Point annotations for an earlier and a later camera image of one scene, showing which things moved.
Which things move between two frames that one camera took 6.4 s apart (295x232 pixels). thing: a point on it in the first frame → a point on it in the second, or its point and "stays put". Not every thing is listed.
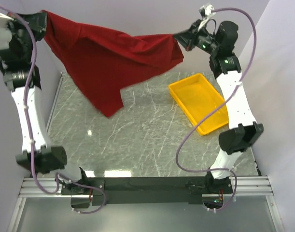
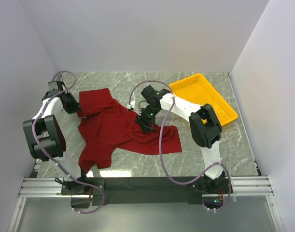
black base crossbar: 144,190 stays put
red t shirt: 106,59 → 105,125
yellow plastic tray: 198,99 stays put
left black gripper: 38,20 → 75,107
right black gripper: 188,37 → 143,122
